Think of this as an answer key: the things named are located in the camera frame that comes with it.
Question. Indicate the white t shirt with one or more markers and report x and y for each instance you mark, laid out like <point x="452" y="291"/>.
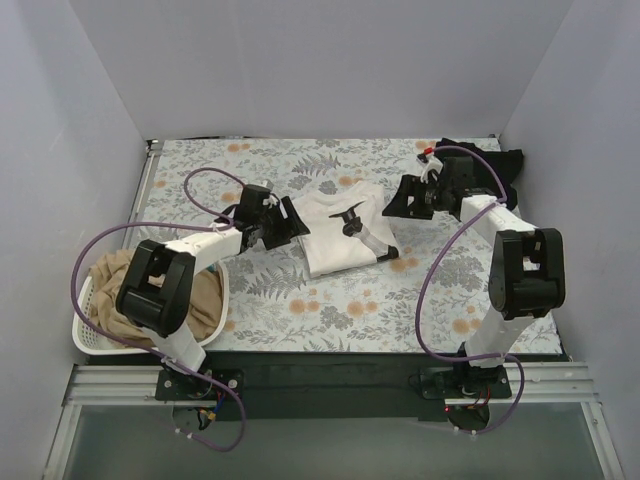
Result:
<point x="346" y="230"/>

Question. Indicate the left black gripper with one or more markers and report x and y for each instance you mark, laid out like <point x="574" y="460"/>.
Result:
<point x="282" y="226"/>

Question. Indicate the white laundry basket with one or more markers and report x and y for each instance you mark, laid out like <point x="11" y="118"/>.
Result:
<point x="90" y="342"/>

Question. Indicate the beige t shirt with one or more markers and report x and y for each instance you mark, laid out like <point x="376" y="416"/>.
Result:
<point x="205" y="312"/>

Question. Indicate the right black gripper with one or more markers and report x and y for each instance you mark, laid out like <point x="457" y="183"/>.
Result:
<point x="417" y="195"/>

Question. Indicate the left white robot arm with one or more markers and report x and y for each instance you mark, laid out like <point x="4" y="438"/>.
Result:
<point x="156" y="291"/>

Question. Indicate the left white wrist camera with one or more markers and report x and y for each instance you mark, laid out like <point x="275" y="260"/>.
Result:
<point x="271" y="201"/>

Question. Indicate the black folded t shirt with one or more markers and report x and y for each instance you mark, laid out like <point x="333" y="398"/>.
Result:
<point x="507" y="165"/>

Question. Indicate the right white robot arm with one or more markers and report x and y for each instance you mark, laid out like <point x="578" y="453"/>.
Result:
<point x="526" y="276"/>

